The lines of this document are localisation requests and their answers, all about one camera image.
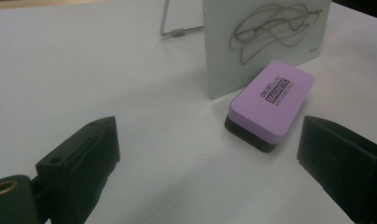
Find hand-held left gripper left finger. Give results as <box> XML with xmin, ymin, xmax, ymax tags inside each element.
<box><xmin>35</xmin><ymin>116</ymin><xmax>121</xmax><ymax>224</ymax></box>

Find metal wire whiteboard stand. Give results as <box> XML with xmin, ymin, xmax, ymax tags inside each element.
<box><xmin>159</xmin><ymin>0</ymin><xmax>205</xmax><ymax>38</ymax></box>

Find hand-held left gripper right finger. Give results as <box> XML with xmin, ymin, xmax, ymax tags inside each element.
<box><xmin>296</xmin><ymin>115</ymin><xmax>377</xmax><ymax>224</ymax></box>

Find small white glass whiteboard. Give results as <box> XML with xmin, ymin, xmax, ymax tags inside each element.
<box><xmin>202</xmin><ymin>0</ymin><xmax>332</xmax><ymax>100</ymax></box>

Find purple whiteboard eraser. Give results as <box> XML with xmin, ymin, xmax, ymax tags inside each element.
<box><xmin>224</xmin><ymin>60</ymin><xmax>316</xmax><ymax>154</ymax></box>

